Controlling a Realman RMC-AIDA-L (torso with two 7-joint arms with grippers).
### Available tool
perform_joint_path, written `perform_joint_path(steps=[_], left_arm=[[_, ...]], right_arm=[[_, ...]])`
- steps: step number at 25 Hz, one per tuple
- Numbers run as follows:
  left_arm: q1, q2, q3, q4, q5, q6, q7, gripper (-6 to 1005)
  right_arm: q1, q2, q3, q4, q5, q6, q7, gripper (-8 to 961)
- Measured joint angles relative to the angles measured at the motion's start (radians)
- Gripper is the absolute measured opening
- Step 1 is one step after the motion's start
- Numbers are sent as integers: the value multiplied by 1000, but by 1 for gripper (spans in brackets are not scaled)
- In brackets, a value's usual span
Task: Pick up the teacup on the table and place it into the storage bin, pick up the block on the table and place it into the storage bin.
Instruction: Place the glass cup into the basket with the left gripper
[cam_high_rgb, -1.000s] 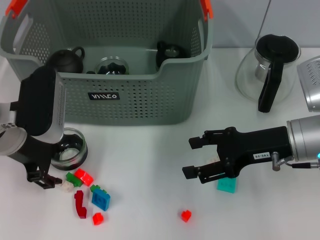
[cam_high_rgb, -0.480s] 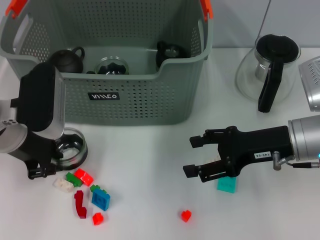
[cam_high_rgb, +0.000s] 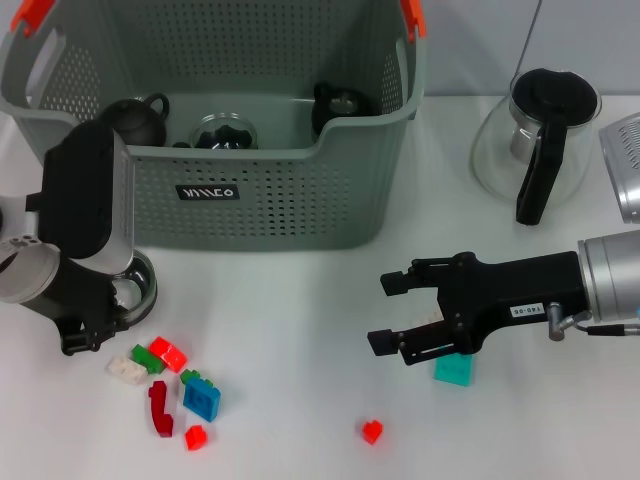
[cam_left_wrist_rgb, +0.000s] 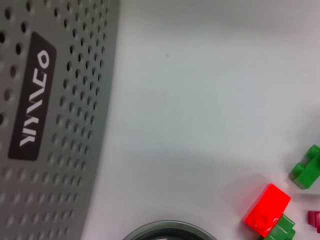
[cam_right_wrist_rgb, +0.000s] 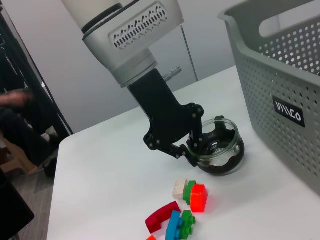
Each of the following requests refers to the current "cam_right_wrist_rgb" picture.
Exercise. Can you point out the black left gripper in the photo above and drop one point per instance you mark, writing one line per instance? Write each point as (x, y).
(165, 115)

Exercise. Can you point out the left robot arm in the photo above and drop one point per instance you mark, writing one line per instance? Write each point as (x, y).
(130, 50)

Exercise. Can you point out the white building block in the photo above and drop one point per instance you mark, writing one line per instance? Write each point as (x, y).
(178, 190)

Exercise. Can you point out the bright red-orange building block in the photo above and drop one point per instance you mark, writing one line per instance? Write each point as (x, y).
(198, 198)

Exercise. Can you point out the dark red curved block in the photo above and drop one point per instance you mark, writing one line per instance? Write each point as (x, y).
(160, 217)

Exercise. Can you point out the small green building block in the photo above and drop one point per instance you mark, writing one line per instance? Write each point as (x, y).
(186, 222)

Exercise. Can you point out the blue square building block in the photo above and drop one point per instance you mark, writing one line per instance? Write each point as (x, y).
(173, 225)

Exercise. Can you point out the grey-green perforated storage basket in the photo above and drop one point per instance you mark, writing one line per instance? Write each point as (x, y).
(262, 87)

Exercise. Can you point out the small red building block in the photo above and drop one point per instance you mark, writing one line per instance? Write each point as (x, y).
(151, 238)

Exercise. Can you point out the person in dark clothes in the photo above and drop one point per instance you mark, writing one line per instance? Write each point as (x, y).
(20, 125)

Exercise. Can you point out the black metal rack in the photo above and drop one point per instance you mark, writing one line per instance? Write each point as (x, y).
(32, 67)

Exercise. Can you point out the black furniture piece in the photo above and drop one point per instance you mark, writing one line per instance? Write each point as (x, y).
(12, 212)

